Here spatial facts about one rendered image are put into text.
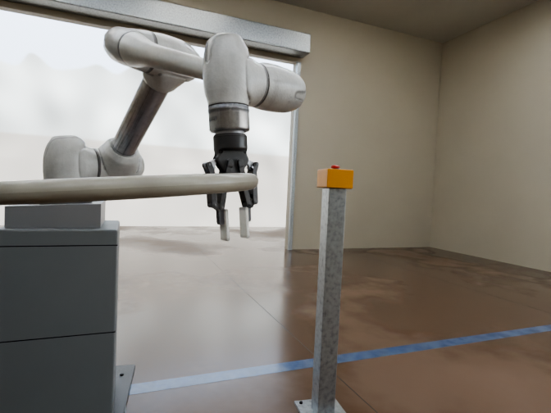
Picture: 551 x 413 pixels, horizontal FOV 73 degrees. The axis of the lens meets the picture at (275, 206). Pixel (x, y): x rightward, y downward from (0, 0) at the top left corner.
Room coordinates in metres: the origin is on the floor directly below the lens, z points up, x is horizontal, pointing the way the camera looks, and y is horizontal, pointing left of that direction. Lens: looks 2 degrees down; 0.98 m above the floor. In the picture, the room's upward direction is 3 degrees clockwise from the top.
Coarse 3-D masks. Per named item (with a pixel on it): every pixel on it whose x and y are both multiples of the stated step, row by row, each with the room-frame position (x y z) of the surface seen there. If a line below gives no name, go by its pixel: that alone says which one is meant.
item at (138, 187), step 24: (0, 192) 0.44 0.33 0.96; (24, 192) 0.44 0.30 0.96; (48, 192) 0.44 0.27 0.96; (72, 192) 0.44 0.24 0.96; (96, 192) 0.44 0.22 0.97; (120, 192) 0.45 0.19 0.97; (144, 192) 0.47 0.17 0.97; (168, 192) 0.48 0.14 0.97; (192, 192) 0.50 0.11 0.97; (216, 192) 0.54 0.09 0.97
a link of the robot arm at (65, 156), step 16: (48, 144) 1.47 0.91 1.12; (64, 144) 1.46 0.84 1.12; (80, 144) 1.50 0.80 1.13; (48, 160) 1.44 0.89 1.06; (64, 160) 1.45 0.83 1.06; (80, 160) 1.49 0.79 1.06; (96, 160) 1.54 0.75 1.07; (48, 176) 1.45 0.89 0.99; (64, 176) 1.45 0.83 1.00; (80, 176) 1.49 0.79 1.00; (96, 176) 1.55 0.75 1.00
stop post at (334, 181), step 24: (336, 168) 1.58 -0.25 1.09; (336, 192) 1.56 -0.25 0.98; (336, 216) 1.56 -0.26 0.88; (336, 240) 1.56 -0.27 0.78; (336, 264) 1.56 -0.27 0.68; (336, 288) 1.56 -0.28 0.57; (336, 312) 1.57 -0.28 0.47; (336, 336) 1.57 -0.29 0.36; (336, 360) 1.57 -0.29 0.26; (312, 384) 1.62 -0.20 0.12; (312, 408) 1.60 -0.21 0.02; (336, 408) 1.62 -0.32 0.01
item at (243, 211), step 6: (240, 210) 0.85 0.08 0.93; (246, 210) 0.83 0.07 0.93; (240, 216) 0.85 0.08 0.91; (246, 216) 0.83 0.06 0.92; (240, 222) 0.85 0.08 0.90; (246, 222) 0.83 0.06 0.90; (240, 228) 0.85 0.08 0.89; (246, 228) 0.83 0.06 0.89; (240, 234) 0.85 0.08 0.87; (246, 234) 0.83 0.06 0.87
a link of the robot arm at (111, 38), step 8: (112, 32) 1.13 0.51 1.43; (120, 32) 1.11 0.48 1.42; (144, 32) 1.18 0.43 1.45; (152, 32) 1.21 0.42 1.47; (104, 40) 1.17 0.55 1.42; (112, 40) 1.11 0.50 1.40; (152, 40) 1.18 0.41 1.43; (104, 48) 1.18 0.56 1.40; (112, 48) 1.11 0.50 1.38; (112, 56) 1.14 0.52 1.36; (144, 72) 1.24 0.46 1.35
